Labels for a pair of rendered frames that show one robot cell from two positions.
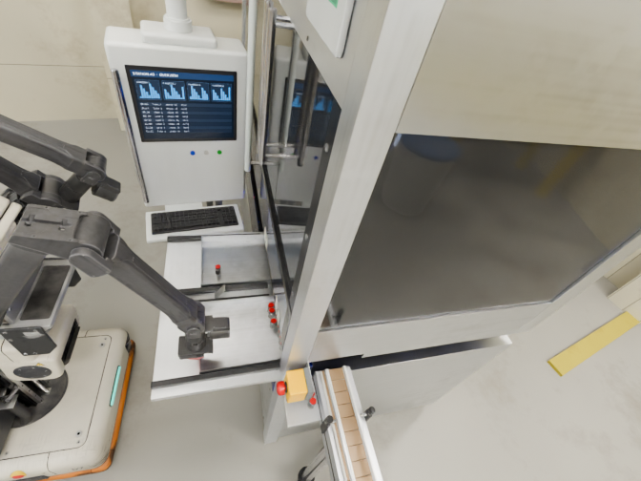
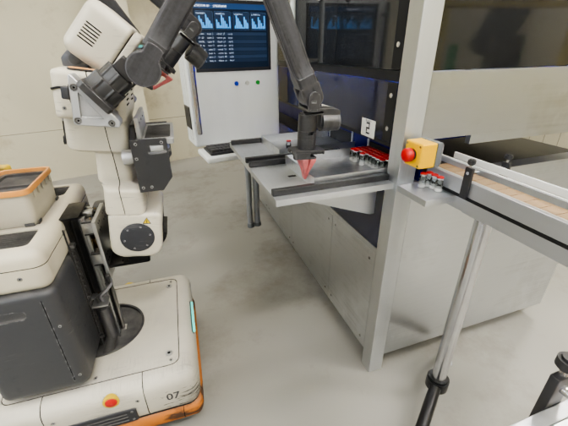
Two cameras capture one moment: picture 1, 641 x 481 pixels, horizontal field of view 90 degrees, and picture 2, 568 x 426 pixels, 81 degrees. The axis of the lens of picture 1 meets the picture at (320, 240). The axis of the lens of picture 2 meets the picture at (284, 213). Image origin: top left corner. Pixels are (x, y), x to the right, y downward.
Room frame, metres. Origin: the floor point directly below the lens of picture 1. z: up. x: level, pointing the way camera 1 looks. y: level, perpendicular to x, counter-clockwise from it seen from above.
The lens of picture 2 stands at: (-0.60, 0.26, 1.28)
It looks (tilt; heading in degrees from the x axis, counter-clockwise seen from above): 26 degrees down; 6
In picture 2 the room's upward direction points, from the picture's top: 1 degrees counter-clockwise
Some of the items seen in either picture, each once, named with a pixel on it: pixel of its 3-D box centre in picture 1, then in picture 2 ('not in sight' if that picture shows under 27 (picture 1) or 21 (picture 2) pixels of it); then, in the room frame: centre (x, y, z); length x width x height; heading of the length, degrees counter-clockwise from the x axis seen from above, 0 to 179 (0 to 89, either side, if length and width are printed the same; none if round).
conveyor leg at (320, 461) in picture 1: (319, 463); (456, 313); (0.31, -0.24, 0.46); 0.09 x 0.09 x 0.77; 24
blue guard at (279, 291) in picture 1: (256, 156); (287, 84); (1.36, 0.42, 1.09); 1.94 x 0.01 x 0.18; 24
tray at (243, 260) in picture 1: (242, 259); (306, 142); (0.87, 0.30, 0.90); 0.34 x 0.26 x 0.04; 114
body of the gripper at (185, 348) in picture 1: (196, 341); (306, 142); (0.42, 0.29, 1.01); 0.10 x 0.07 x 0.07; 114
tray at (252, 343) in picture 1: (249, 330); (341, 164); (0.56, 0.16, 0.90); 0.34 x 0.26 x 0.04; 115
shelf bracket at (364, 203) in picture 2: not in sight; (330, 202); (0.45, 0.20, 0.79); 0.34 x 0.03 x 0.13; 114
